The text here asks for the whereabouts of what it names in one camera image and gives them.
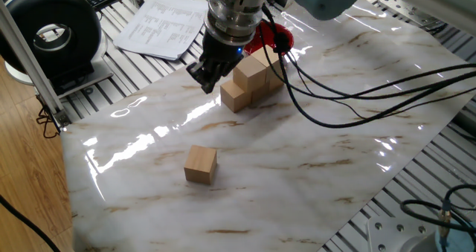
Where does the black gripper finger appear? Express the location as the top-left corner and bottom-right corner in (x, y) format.
(214, 60), (239, 81)
(185, 60), (221, 95)

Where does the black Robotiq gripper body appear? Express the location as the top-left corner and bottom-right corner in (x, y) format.
(200, 31), (247, 74)

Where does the light wooden cube block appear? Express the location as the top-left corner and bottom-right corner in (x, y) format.
(183, 144), (218, 185)
(251, 45), (283, 84)
(251, 81), (271, 104)
(267, 70), (286, 93)
(219, 80), (254, 114)
(232, 55), (268, 93)

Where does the white printed paper stack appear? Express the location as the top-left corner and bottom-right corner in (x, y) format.
(113, 0), (209, 62)

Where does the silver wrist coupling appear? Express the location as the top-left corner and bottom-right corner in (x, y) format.
(203, 0), (267, 47)

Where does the red glossy bowl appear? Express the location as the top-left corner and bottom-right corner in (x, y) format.
(243, 20), (295, 56)

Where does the white marble pattern board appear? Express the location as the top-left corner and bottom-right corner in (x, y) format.
(60, 0), (476, 252)

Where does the black wrist cable with plug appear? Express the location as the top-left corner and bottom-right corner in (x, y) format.
(260, 4), (476, 100)

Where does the black ring shaped device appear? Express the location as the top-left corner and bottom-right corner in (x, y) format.
(0, 0), (115, 99)

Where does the thin black hanging cable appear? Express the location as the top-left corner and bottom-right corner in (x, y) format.
(35, 95), (62, 140)

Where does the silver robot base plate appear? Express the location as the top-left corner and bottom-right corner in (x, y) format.
(366, 216), (440, 252)

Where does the thick black floor cable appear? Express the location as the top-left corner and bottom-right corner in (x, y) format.
(0, 193), (62, 252)

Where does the blue cable with brass connector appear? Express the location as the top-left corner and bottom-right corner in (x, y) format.
(437, 184), (476, 250)

